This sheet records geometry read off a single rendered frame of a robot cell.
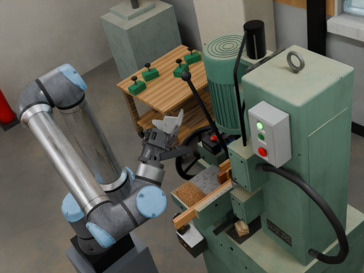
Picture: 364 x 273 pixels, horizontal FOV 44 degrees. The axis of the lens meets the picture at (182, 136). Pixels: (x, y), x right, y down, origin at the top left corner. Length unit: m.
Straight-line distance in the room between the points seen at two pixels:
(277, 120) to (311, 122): 0.10
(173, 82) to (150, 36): 0.74
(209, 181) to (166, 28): 2.24
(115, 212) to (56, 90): 0.52
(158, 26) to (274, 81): 2.65
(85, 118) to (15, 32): 2.71
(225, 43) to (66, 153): 0.62
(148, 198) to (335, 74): 0.62
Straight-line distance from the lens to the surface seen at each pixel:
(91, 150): 1.80
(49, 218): 3.32
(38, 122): 1.54
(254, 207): 1.59
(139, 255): 2.17
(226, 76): 1.44
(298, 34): 3.25
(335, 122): 1.33
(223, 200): 1.75
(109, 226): 1.30
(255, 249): 1.75
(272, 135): 1.20
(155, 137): 1.46
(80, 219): 1.96
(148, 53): 3.85
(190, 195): 1.78
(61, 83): 1.62
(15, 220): 3.46
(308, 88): 1.22
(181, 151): 1.49
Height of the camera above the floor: 2.23
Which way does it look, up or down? 39 degrees down
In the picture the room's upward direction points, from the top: 15 degrees counter-clockwise
